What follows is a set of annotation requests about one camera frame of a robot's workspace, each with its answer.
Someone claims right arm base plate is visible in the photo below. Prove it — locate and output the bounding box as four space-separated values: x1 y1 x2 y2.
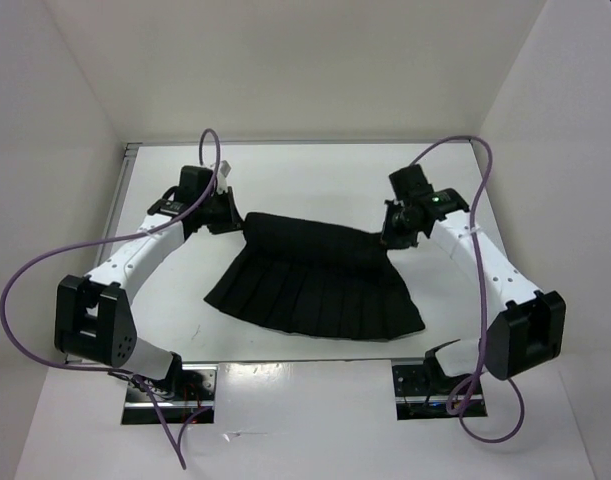
391 360 464 421

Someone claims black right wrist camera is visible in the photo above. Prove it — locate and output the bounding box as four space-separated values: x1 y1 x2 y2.
389 164 434 203

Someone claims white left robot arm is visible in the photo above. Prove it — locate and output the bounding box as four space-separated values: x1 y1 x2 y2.
54 187 242 400

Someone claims black pleated skirt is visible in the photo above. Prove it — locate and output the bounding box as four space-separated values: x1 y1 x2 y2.
204 212 425 341

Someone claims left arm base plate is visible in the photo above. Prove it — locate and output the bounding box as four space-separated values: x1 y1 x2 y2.
121 363 218 426

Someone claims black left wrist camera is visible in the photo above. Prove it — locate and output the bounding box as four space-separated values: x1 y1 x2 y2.
174 165 213 205

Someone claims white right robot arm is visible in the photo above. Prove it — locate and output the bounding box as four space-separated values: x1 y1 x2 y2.
381 187 566 393

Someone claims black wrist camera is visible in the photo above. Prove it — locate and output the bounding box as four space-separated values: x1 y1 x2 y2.
174 165 213 205
389 164 434 203

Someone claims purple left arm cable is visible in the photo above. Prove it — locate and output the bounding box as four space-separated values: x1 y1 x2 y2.
0 128 224 470

